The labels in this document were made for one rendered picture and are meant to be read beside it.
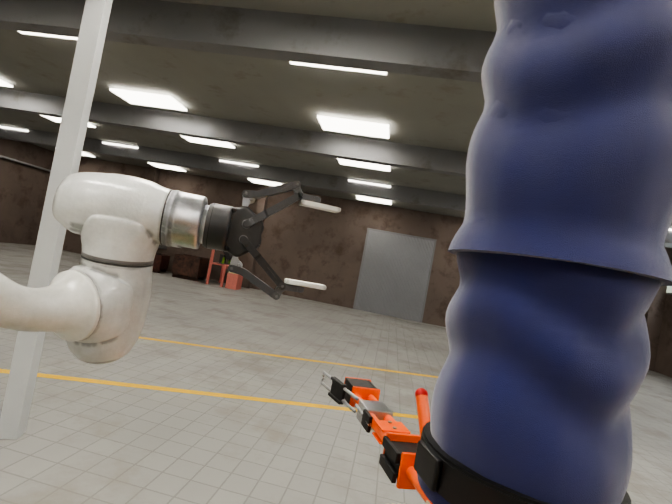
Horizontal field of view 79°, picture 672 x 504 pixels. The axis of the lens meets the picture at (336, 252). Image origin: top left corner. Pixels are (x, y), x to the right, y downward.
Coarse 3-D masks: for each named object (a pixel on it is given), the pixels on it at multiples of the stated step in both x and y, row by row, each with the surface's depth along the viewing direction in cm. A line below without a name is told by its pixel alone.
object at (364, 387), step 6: (348, 378) 109; (354, 378) 110; (360, 378) 111; (348, 384) 106; (354, 384) 104; (360, 384) 106; (366, 384) 106; (372, 384) 108; (354, 390) 102; (360, 390) 103; (366, 390) 103; (372, 390) 103; (378, 390) 104; (348, 396) 104; (366, 396) 103; (378, 396) 104; (348, 402) 104
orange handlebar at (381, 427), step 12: (360, 396) 101; (372, 396) 102; (372, 420) 87; (384, 420) 86; (372, 432) 85; (384, 432) 81; (396, 432) 81; (408, 432) 82; (408, 468) 68; (420, 492) 62
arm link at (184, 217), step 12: (180, 192) 64; (168, 204) 61; (180, 204) 62; (192, 204) 62; (204, 204) 63; (168, 216) 61; (180, 216) 61; (192, 216) 61; (204, 216) 63; (168, 228) 61; (180, 228) 61; (192, 228) 62; (168, 240) 62; (180, 240) 62; (192, 240) 62
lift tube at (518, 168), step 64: (512, 0) 48; (576, 0) 42; (640, 0) 40; (512, 64) 45; (576, 64) 40; (640, 64) 39; (512, 128) 44; (576, 128) 40; (640, 128) 38; (512, 192) 42; (576, 192) 39; (640, 192) 39; (576, 256) 38; (640, 256) 38
